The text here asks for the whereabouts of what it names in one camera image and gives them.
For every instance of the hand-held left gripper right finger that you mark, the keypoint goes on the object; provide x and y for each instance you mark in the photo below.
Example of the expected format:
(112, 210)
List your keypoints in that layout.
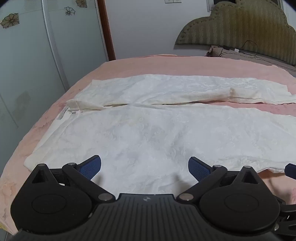
(197, 168)

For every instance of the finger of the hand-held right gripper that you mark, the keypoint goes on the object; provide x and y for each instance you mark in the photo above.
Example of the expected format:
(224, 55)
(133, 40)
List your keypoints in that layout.
(291, 169)
(288, 208)

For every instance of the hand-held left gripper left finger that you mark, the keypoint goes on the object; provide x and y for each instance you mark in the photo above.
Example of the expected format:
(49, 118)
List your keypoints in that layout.
(91, 165)

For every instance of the white pants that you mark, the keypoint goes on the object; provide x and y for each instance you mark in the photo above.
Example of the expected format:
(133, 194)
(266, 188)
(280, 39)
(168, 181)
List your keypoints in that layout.
(143, 129)

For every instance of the pink bed blanket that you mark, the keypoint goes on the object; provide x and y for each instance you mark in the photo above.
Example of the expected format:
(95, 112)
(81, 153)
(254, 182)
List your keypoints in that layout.
(161, 66)

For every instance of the beige pillow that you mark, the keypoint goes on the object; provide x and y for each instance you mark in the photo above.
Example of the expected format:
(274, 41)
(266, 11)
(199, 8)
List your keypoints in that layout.
(233, 55)

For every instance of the floral glass wardrobe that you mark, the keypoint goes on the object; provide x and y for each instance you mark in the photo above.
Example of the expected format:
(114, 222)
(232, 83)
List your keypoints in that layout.
(30, 58)

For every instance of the olive padded headboard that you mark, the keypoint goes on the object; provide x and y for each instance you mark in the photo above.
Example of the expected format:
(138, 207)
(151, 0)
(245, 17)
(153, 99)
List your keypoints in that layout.
(242, 27)

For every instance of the brown wooden door frame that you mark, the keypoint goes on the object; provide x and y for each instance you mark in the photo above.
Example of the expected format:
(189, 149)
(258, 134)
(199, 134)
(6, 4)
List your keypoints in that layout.
(106, 30)

